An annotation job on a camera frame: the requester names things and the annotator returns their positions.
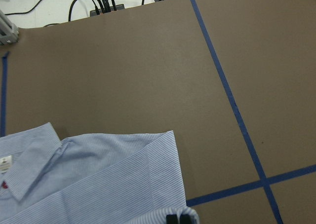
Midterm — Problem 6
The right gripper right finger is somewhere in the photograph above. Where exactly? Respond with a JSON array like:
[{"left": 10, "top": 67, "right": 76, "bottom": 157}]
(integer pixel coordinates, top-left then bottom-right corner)
[{"left": 179, "top": 214, "right": 192, "bottom": 224}]

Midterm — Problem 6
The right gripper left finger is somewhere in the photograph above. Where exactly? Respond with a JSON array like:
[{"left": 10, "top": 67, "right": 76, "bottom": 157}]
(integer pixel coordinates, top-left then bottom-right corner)
[{"left": 166, "top": 214, "right": 178, "bottom": 224}]

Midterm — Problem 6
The light blue striped shirt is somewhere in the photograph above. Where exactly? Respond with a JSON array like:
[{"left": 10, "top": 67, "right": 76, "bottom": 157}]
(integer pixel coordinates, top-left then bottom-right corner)
[{"left": 0, "top": 123, "right": 199, "bottom": 224}]

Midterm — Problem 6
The silver aluminium frame post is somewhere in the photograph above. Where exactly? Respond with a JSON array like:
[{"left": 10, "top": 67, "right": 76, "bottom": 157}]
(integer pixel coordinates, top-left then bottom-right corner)
[{"left": 0, "top": 11, "right": 19, "bottom": 45}]

